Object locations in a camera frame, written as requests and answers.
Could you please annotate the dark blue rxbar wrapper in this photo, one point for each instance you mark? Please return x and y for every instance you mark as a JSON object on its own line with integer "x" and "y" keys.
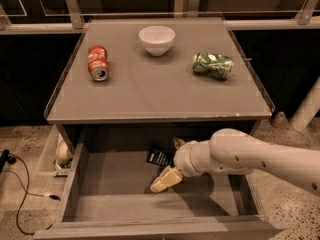
{"x": 159, "y": 156}

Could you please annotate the white ceramic bowl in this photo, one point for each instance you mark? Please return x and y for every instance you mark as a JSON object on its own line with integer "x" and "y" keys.
{"x": 157, "y": 40}

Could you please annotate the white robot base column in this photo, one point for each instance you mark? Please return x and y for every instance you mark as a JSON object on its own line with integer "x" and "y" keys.
{"x": 308, "y": 108}

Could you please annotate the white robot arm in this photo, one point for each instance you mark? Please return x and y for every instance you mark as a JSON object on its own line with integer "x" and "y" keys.
{"x": 231, "y": 151}

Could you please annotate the grey cabinet with counter top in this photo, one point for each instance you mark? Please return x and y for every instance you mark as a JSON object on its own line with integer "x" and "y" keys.
{"x": 142, "y": 88}

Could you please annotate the crushed green soda can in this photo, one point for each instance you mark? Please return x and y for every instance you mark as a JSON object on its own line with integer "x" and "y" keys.
{"x": 213, "y": 65}

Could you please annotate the open grey top drawer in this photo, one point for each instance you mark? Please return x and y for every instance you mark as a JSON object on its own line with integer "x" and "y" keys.
{"x": 107, "y": 195}

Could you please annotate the metal rail frame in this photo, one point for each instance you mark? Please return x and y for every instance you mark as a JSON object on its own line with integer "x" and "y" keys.
{"x": 74, "y": 16}

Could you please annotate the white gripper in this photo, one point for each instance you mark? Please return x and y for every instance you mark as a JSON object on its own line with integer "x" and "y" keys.
{"x": 184, "y": 159}

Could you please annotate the red coca-cola can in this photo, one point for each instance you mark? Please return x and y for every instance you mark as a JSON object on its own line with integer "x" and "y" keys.
{"x": 97, "y": 63}

